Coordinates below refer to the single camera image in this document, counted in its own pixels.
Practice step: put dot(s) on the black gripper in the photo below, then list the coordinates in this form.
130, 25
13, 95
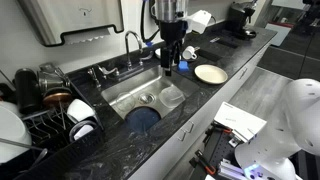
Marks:
171, 31

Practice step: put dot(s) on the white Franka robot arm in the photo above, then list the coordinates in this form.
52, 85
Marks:
300, 116

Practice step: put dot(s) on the stainless steel sink basin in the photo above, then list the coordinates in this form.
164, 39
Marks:
146, 83

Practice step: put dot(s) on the chrome sink faucet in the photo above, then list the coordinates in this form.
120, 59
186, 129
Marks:
128, 50

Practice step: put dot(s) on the metal sink drain strainer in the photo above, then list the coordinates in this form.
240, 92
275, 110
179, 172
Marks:
146, 98

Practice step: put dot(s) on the black dish rack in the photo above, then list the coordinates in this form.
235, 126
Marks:
76, 150

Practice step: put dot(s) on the blue sponge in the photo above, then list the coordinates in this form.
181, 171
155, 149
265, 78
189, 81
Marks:
183, 66

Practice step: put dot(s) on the white shallow bowl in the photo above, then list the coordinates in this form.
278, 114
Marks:
157, 54

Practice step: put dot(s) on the white printed mug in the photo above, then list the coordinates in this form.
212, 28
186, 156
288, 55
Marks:
189, 52

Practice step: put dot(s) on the clear plastic food container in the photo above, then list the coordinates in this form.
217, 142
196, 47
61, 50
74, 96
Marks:
171, 96

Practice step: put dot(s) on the cream round plate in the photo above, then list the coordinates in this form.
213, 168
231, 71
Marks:
211, 74

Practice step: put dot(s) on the clear glass bowl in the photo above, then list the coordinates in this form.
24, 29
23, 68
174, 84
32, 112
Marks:
125, 101

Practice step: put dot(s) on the small dark blue plate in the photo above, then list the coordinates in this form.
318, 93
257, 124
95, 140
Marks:
142, 119

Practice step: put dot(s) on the white base cabinet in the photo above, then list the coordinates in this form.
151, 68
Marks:
206, 123

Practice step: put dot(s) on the black coffee machine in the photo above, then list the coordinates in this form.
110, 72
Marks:
240, 20

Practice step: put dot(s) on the chrome side sprayer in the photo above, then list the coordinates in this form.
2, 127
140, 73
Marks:
95, 76

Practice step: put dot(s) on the orange black clamp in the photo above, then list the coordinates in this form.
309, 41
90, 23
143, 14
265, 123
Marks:
205, 161
218, 127

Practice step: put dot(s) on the white paper sheet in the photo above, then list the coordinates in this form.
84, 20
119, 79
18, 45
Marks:
238, 120

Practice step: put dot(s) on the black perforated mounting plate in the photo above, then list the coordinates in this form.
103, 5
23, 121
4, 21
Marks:
220, 146

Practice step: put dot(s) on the white rounded bowl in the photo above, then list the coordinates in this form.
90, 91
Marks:
80, 109

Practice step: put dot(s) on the stainless paper towel dispenser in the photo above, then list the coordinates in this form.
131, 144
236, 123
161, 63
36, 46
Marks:
66, 16

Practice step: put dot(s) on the white mug grey rim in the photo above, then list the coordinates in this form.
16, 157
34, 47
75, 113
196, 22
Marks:
83, 130

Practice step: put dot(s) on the copper bottomed cup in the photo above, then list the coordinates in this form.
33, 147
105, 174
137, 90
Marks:
57, 97

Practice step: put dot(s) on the aluminium extrusion bar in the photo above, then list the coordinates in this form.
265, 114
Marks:
230, 170

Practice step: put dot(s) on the black thermos bottle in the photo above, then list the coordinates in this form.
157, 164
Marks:
26, 90

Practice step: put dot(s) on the large white plate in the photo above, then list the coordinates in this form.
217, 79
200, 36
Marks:
11, 130

